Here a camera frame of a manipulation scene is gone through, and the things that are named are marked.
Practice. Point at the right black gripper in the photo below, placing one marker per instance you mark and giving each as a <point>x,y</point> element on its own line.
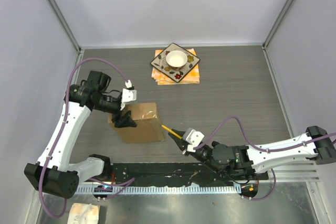
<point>181,144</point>

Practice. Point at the orange checkered folded cloth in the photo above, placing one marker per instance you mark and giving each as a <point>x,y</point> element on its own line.
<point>193,76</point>

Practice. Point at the yellow utility knife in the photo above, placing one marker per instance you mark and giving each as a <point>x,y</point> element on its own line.
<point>171,131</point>

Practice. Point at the white slotted cable duct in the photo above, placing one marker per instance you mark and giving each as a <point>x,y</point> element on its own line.
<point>96,189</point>

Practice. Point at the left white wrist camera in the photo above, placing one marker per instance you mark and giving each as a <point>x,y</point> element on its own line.
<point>128,95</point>

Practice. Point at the aluminium frame rail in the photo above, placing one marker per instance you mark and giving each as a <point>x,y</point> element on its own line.
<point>296,172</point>

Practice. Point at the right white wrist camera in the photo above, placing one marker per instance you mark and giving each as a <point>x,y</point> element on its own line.
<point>191,139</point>

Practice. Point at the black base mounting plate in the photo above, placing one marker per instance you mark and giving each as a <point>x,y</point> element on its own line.
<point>169,174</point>

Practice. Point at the brown cardboard express box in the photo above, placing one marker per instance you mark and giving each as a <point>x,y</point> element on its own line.
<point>146,116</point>

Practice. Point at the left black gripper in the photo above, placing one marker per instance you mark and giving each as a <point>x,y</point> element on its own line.
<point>123,121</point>

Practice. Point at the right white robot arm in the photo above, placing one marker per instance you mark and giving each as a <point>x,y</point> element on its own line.
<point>245,162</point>

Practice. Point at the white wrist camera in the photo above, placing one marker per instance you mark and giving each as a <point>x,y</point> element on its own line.
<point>191,139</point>
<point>128,95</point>

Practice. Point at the square floral ceramic plate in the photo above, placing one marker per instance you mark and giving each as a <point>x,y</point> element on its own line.
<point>161,62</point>

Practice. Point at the white ceramic bowl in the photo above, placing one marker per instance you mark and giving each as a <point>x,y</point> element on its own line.
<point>176,59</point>

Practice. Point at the white orange paper packet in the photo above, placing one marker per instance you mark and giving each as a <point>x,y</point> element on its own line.
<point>83,214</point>

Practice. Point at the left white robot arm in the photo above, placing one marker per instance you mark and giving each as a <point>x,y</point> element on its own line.
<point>53,173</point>

